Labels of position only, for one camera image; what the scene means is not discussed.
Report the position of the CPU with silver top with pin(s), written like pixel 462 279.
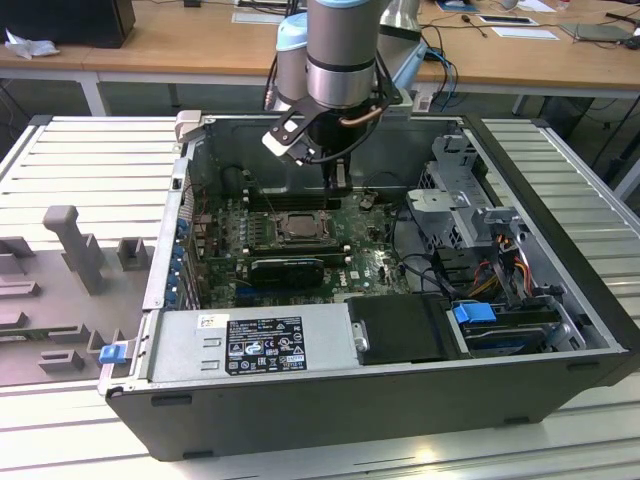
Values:
pixel 302 226

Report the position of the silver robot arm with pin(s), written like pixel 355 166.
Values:
pixel 340 50

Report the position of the black RAM slot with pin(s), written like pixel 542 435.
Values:
pixel 295 248
pixel 290 206
pixel 295 256
pixel 285 197

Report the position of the CPU socket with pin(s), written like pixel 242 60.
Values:
pixel 305 240

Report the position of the round coin battery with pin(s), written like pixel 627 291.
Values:
pixel 367 200

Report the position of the small white box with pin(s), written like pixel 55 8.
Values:
pixel 422 101

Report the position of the green motherboard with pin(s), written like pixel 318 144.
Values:
pixel 360 270

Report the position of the silver perforated drive cage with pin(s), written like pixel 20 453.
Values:
pixel 450 210

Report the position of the black graphics card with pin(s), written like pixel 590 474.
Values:
pixel 287 274

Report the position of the wooden desk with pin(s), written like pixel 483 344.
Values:
pixel 200 50

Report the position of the blue book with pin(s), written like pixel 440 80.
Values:
pixel 455 5

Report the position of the black plastic shroud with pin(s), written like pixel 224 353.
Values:
pixel 400 330

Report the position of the white paper sheet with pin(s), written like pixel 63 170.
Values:
pixel 525 33

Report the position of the blue disk carrier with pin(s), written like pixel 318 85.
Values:
pixel 475 314

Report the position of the silver power supply with label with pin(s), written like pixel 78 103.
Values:
pixel 175 350

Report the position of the hard disk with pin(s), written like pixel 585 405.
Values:
pixel 500 340

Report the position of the grey parts rack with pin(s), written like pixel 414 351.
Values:
pixel 75 240

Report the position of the grey notebook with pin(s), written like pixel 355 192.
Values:
pixel 595 32

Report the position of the black box on desk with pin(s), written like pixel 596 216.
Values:
pixel 65 22

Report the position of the black PC case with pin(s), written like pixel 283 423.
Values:
pixel 300 425

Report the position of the blue latch clip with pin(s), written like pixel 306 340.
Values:
pixel 112 354

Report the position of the crumpled white paper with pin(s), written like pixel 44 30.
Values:
pixel 30 47

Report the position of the white wrist camera on bracket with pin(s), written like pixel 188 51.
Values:
pixel 280 145

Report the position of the small silver wrist camera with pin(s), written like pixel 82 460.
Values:
pixel 402 102

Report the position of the silver disk bay frame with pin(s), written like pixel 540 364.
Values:
pixel 500 217

